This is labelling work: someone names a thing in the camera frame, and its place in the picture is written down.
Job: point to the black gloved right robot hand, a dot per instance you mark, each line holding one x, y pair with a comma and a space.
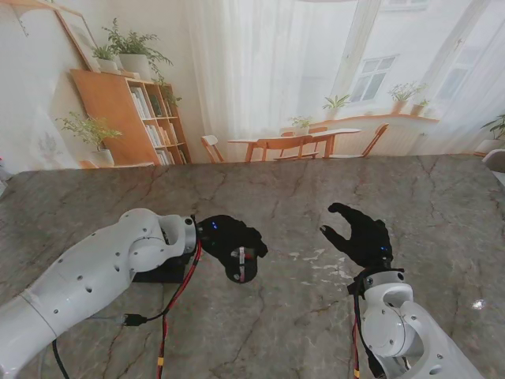
367, 241

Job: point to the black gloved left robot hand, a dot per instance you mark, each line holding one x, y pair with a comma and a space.
229, 237

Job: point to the black mesh desk organizer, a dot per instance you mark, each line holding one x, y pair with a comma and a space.
169, 272

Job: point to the black mesh pen cup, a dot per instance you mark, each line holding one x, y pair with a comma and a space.
233, 277

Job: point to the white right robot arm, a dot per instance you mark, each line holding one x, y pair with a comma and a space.
402, 327

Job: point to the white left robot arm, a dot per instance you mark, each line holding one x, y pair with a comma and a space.
98, 268

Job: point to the pink and white pen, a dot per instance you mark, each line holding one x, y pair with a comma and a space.
241, 264

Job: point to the printed room backdrop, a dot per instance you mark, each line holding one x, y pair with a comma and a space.
256, 79

